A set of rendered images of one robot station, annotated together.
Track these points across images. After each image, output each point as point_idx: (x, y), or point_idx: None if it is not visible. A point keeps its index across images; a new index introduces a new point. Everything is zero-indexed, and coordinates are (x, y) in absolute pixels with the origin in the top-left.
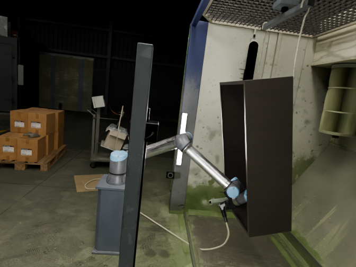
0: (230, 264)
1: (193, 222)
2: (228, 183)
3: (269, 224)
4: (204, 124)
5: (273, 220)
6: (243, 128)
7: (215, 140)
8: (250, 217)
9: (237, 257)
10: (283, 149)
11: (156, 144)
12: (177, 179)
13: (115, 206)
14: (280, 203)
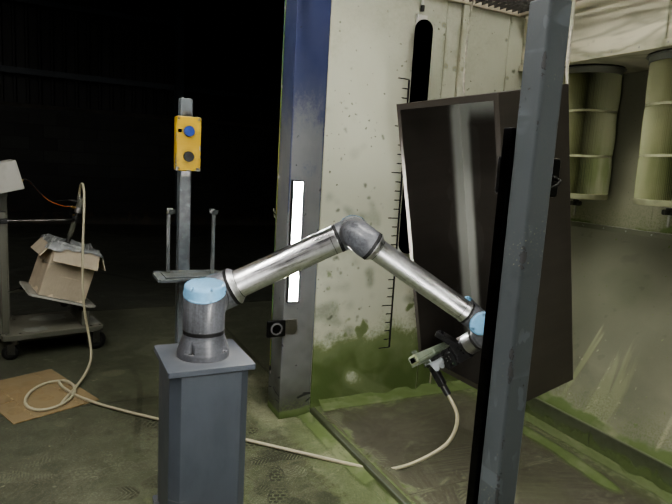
0: (463, 479)
1: (343, 423)
2: (470, 306)
3: (542, 374)
4: (340, 203)
5: (547, 364)
6: (443, 200)
7: None
8: None
9: (467, 464)
10: (558, 225)
11: (289, 252)
12: (291, 337)
13: (217, 414)
14: (556, 329)
